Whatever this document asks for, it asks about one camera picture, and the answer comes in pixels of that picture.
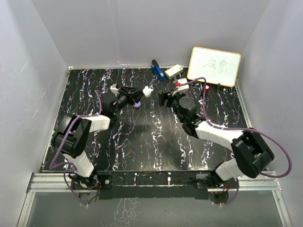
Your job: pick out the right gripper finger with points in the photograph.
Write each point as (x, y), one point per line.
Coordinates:
(163, 96)
(169, 102)

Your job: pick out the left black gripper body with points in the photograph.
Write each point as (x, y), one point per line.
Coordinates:
(124, 99)

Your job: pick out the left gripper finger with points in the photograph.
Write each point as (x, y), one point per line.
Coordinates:
(135, 97)
(131, 90)

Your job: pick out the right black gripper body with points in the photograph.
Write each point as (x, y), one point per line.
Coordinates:
(176, 97)

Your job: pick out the purple earbud charging case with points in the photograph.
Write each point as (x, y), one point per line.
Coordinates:
(137, 105)

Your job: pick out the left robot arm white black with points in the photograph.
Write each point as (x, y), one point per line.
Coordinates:
(71, 136)

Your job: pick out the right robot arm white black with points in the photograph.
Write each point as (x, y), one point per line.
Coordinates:
(251, 153)

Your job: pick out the small cream cardboard box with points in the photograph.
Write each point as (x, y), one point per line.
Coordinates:
(173, 71)

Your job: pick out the blue stapler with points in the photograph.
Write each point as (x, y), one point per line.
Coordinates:
(157, 70)

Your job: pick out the red emergency stop button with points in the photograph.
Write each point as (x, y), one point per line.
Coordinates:
(205, 90)

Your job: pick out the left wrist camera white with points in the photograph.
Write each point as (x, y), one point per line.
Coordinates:
(115, 89)

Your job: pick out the whiteboard with yellow frame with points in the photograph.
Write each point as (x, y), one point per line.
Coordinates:
(216, 66)

